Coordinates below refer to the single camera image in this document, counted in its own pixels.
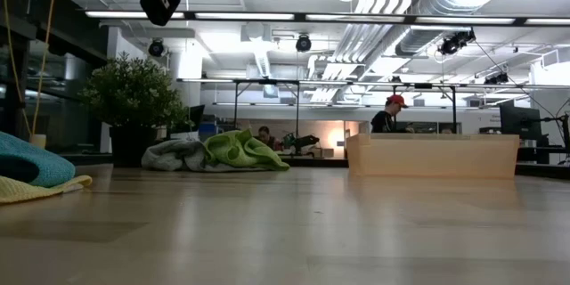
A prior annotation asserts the teal microfiber towel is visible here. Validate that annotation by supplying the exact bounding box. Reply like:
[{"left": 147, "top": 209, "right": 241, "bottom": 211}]
[{"left": 0, "top": 131, "right": 77, "bottom": 189}]

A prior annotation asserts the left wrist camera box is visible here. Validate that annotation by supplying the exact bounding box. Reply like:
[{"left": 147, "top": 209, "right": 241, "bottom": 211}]
[{"left": 139, "top": 0, "right": 182, "bottom": 28}]

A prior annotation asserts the yellow cable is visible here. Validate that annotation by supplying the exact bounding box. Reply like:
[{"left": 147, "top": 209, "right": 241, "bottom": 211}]
[{"left": 0, "top": 0, "right": 58, "bottom": 139}]

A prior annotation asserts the black overhead light bar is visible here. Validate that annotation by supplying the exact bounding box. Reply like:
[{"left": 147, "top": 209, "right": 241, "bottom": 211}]
[{"left": 83, "top": 9, "right": 570, "bottom": 28}]

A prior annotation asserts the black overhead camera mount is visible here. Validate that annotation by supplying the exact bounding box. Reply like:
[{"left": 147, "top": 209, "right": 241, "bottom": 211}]
[{"left": 437, "top": 29, "right": 477, "bottom": 57}]

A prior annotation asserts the black ceiling spotlight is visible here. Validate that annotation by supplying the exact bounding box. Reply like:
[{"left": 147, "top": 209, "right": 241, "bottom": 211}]
[
  {"left": 295, "top": 33, "right": 313, "bottom": 53},
  {"left": 147, "top": 38, "right": 167, "bottom": 59}
]

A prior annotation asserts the yellow microfiber towel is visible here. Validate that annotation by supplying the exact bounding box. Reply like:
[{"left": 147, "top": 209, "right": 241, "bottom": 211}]
[{"left": 0, "top": 174, "right": 94, "bottom": 205}]

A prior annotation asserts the green potted plant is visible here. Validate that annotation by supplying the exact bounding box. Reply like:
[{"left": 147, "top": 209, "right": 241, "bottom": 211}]
[{"left": 78, "top": 52, "right": 195, "bottom": 168}]

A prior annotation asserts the person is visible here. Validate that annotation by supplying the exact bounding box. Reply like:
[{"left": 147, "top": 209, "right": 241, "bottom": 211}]
[
  {"left": 254, "top": 126, "right": 278, "bottom": 151},
  {"left": 370, "top": 94, "right": 415, "bottom": 134}
]

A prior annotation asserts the green microfiber towel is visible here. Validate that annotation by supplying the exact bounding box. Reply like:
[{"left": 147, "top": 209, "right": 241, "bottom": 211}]
[{"left": 203, "top": 128, "right": 291, "bottom": 172}]

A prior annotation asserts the grey waffle-weave towel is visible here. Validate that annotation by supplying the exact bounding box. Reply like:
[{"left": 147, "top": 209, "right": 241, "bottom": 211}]
[{"left": 141, "top": 138, "right": 268, "bottom": 174}]

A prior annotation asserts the black computer monitor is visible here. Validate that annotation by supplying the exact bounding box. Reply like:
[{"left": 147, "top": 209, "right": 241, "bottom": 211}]
[{"left": 498, "top": 104, "right": 543, "bottom": 142}]

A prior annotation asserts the orange plastic bin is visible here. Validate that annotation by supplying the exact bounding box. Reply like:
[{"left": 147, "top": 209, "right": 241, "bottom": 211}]
[{"left": 346, "top": 132, "right": 521, "bottom": 181}]

